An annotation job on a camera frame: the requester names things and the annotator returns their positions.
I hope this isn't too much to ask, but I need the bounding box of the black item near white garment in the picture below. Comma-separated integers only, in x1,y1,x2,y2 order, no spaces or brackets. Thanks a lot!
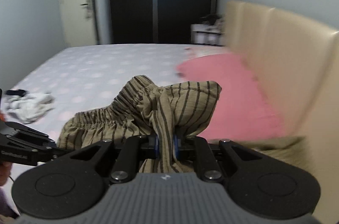
5,89,28,97

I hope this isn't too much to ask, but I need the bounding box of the brown striped garment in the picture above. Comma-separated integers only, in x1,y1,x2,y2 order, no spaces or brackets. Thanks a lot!
57,75,222,173

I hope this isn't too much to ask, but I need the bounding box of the beige padded headboard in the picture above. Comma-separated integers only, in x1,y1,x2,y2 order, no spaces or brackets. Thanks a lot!
224,0,338,223

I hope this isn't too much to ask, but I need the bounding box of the polka dot bed sheet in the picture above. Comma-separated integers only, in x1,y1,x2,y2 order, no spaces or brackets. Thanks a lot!
0,43,231,214

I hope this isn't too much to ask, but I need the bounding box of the white crumpled garment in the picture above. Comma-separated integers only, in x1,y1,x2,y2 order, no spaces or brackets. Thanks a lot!
5,93,55,124

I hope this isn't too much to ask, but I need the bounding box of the pink blanket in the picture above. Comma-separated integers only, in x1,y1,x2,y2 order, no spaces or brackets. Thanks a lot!
176,53,286,141

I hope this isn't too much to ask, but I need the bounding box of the white bedside shelf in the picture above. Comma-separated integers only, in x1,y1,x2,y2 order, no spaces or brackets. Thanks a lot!
191,14,224,46

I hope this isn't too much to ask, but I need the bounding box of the stack of folded clothes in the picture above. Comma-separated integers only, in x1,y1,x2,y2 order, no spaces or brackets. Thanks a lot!
238,136,314,174

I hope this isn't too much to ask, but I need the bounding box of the person left hand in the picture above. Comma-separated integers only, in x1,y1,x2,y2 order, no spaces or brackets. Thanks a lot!
0,112,13,187

